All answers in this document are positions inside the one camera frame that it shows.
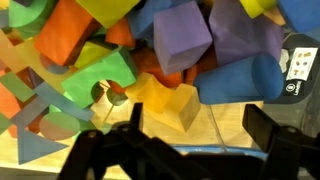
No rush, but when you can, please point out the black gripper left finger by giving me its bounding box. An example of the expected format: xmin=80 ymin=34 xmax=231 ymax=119
xmin=56 ymin=102 xmax=188 ymax=180

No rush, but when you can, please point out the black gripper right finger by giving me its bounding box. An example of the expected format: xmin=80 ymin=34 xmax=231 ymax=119
xmin=242 ymin=104 xmax=320 ymax=180

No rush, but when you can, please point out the light orange foam block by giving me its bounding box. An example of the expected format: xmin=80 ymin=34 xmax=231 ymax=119
xmin=125 ymin=73 xmax=201 ymax=132

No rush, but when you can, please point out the clear bag of foam blocks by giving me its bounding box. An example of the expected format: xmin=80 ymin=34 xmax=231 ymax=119
xmin=0 ymin=0 xmax=319 ymax=172

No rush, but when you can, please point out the green arch foam block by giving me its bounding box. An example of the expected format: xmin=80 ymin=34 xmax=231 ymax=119
xmin=61 ymin=47 xmax=138 ymax=108

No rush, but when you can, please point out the purple foam cube in bag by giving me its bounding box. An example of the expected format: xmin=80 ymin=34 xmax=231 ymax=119
xmin=154 ymin=1 xmax=212 ymax=75

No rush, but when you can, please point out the orange foam block in bag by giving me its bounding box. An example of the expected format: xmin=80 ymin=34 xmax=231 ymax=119
xmin=34 ymin=0 xmax=100 ymax=66

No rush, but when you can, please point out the blue foam cylinder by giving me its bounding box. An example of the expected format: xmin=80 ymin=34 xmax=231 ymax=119
xmin=193 ymin=53 xmax=284 ymax=105

